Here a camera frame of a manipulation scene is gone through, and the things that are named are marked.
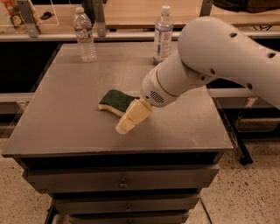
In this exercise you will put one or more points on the clear bottle white label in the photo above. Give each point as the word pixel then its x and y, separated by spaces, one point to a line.
pixel 163 35

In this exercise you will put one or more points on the colourful box on shelf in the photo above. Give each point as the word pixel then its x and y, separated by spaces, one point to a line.
pixel 11 20

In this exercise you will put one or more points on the middle grey drawer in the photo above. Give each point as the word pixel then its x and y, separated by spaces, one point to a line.
pixel 127 204

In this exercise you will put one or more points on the grey drawer cabinet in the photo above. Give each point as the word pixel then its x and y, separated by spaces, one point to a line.
pixel 63 128

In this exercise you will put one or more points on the small black object on shelf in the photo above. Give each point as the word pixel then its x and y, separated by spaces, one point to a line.
pixel 47 15

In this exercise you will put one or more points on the bottom grey drawer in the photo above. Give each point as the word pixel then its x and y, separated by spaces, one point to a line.
pixel 131 218

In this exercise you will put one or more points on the dark bag on shelf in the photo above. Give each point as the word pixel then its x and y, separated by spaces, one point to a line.
pixel 251 6

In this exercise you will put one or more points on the top grey drawer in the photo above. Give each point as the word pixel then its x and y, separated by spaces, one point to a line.
pixel 120 179

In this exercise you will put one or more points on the grey drawer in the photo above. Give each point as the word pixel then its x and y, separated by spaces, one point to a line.
pixel 120 179
pixel 131 218
pixel 127 204

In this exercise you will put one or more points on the green and yellow sponge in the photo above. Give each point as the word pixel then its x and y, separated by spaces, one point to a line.
pixel 116 102

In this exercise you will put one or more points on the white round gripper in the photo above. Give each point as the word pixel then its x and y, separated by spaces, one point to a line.
pixel 152 87

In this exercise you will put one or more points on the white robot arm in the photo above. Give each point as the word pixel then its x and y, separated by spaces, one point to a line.
pixel 208 49

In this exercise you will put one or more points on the wooden shelf with metal posts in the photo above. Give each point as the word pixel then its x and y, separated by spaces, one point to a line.
pixel 141 14

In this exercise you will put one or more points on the clear bottle red label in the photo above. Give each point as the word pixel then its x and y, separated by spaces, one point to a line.
pixel 84 35

